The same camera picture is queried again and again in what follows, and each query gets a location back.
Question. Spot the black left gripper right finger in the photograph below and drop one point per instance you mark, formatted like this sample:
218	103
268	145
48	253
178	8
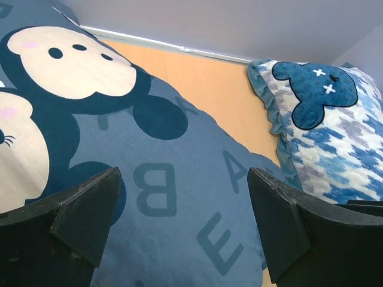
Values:
310	242

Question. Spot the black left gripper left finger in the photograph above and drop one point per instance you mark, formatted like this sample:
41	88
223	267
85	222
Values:
60	240

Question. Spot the blue cartoon letter pillowcase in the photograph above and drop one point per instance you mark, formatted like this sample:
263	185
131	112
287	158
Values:
72	107

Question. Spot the blue white houndstooth pillow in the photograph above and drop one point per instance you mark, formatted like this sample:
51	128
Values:
328	121

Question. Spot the aluminium table frame rail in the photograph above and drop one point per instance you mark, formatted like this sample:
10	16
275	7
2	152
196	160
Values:
160	45

